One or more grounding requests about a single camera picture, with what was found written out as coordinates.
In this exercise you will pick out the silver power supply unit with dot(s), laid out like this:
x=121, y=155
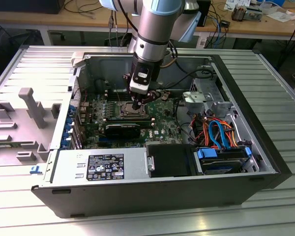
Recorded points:
x=68, y=167

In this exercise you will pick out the small black adapter box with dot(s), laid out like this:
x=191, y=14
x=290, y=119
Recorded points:
x=225, y=23

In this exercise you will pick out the black upright box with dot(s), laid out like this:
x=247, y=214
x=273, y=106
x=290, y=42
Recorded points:
x=205, y=12

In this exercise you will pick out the green RAM stick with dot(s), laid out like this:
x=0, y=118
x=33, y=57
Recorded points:
x=5, y=146

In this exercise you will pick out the black RAM slot row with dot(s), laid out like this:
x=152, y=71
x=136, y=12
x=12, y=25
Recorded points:
x=110, y=96
x=127, y=121

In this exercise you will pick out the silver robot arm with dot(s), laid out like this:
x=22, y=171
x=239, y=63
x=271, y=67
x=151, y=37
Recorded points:
x=157, y=24

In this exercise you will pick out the blue case latch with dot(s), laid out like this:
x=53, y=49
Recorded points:
x=35, y=169

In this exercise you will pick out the black graphics card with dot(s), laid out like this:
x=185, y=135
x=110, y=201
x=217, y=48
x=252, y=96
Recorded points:
x=123, y=131

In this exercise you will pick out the grey case release latch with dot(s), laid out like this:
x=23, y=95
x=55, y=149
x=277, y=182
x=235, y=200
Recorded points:
x=77, y=60

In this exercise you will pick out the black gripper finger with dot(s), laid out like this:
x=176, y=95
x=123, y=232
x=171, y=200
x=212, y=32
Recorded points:
x=129, y=84
x=152, y=97

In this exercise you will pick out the grey parts rack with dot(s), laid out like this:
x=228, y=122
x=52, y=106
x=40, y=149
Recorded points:
x=27, y=127

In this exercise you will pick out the silver metal drive cage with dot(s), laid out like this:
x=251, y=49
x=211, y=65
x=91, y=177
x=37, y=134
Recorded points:
x=221, y=109

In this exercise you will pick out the grey metal device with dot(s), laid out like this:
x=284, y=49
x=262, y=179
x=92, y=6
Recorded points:
x=254, y=14

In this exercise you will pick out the silver green CPU chip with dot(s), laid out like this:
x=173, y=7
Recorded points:
x=129, y=109

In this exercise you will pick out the metal heatsink cooler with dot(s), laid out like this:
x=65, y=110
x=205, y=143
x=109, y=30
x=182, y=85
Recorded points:
x=238, y=13

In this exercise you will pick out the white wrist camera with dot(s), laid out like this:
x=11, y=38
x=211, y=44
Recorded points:
x=138, y=88

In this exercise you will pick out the green motherboard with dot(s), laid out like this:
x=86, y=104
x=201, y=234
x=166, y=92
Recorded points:
x=162, y=115

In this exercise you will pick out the white paper sheet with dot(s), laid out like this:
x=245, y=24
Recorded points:
x=281, y=16

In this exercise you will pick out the wooden desk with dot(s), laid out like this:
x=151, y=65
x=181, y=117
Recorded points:
x=39, y=18

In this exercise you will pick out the hard disk in blue carrier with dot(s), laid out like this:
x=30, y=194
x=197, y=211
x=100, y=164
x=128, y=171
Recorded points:
x=218, y=167

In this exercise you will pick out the black open PC case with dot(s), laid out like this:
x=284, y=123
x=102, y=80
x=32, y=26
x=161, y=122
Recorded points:
x=137, y=196

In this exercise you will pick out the black box on desk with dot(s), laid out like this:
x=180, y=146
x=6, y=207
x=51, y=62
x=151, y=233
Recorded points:
x=27, y=6

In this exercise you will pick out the black plastic drive cover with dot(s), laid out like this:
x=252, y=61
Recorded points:
x=169, y=159

